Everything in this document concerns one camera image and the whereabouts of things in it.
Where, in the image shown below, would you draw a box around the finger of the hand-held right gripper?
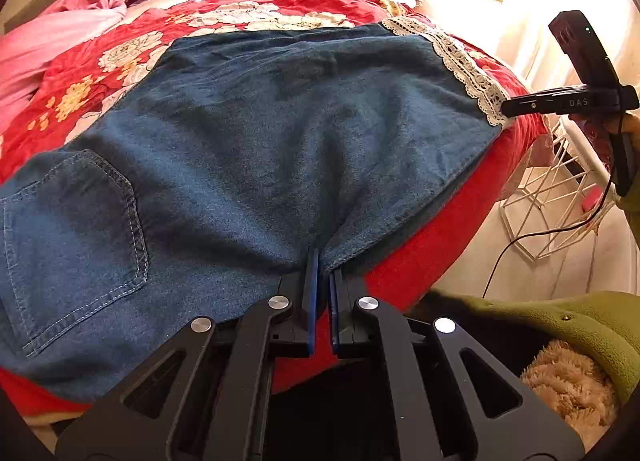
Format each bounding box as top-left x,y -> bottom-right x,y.
501,90 -> 557,118

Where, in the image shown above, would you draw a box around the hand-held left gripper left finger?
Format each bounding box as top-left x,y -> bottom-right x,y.
55,245 -> 321,461

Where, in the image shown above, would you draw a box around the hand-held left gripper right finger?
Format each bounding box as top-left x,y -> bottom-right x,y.
327,266 -> 586,461

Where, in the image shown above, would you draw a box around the blue denim pants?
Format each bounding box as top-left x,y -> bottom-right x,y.
0,21 -> 516,404

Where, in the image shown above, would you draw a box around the person's right hand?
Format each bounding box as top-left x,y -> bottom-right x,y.
602,111 -> 640,146

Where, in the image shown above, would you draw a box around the white curtain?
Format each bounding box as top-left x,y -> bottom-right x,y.
380,0 -> 640,106

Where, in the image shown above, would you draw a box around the red floral blanket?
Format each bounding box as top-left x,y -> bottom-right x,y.
0,0 -> 551,417

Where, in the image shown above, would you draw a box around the green fleece jacket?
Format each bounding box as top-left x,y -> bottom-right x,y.
415,288 -> 640,407

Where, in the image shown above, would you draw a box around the beige fluffy garment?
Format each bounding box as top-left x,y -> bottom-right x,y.
520,338 -> 621,449

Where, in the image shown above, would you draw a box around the pink duvet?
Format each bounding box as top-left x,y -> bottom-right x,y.
0,0 -> 128,136

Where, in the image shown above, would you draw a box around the white wire basket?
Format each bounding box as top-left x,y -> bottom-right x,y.
500,116 -> 618,262

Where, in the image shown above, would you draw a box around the black cable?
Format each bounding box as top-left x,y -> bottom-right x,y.
481,111 -> 626,299

